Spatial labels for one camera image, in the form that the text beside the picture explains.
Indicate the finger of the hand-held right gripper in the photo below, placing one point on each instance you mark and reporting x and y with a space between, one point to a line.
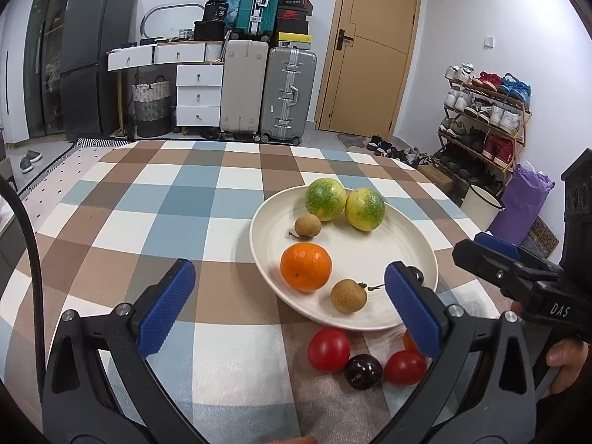
485 263
497 244

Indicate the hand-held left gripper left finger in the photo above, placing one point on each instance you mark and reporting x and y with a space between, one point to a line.
166 307

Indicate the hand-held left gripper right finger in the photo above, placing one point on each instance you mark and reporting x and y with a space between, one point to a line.
411 310

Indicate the brown longan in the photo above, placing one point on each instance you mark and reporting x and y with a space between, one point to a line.
348 296
308 225

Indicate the white round plate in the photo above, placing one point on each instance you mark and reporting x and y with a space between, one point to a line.
370 259

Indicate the yellow-green passion fruit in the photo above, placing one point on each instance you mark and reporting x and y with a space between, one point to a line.
365 209

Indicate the orange mandarin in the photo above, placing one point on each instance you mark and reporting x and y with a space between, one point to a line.
409 343
306 267

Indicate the green passion fruit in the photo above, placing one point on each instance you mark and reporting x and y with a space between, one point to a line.
325 199

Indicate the person's right hand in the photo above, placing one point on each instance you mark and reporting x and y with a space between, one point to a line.
566 356

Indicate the person's left hand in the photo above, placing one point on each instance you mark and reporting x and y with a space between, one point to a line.
296 440

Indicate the dark red cherry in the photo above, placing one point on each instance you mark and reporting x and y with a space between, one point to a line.
418 276
363 372

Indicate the brown doormat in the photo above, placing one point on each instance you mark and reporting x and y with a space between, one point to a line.
539 237

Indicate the white bucket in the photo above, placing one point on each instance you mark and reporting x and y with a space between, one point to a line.
478 206

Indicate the purple bag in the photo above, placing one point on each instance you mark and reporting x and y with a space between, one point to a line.
520 203

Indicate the red cherry tomato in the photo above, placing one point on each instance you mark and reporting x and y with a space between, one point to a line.
404 368
329 349

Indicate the plaid tablecloth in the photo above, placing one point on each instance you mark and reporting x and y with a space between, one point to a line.
162 222

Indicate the cardboard box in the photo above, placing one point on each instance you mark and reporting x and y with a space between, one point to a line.
437 176

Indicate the rows of shoes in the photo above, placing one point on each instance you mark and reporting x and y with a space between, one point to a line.
502 118

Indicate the pile of dark shoes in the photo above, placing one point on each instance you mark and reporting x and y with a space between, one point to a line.
400 150

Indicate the wooden shoe rack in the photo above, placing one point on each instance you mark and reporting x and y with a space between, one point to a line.
525 111

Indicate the dotted white rug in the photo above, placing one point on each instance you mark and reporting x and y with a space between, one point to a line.
69 162

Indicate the grey floor mat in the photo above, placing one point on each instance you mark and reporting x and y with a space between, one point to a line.
351 140

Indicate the grey slipper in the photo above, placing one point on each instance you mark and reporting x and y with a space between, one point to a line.
30 162

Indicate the woven laundry basket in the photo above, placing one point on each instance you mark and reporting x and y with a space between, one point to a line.
151 106

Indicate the white desk with drawers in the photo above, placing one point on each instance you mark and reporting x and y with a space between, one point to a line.
199 97

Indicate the wooden door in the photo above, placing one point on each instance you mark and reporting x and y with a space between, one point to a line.
370 69

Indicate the beige suitcase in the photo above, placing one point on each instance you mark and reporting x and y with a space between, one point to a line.
244 88

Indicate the grey suitcase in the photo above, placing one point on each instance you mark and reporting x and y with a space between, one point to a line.
286 95

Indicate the dark grey refrigerator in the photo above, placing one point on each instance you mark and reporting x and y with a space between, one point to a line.
92 55

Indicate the glass door cabinet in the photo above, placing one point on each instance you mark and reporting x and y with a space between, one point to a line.
46 64

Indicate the black bag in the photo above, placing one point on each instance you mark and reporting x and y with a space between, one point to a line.
209 31

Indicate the yellow and black shoe box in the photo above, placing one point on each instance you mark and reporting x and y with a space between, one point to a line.
292 40

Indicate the blue plastic bag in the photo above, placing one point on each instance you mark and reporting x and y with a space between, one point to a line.
230 7

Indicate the teal suitcase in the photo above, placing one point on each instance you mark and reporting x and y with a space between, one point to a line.
256 2

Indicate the white light switch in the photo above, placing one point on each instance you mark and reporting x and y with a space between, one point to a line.
489 41

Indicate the oval silver frame mirror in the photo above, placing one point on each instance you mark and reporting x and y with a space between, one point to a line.
155 11

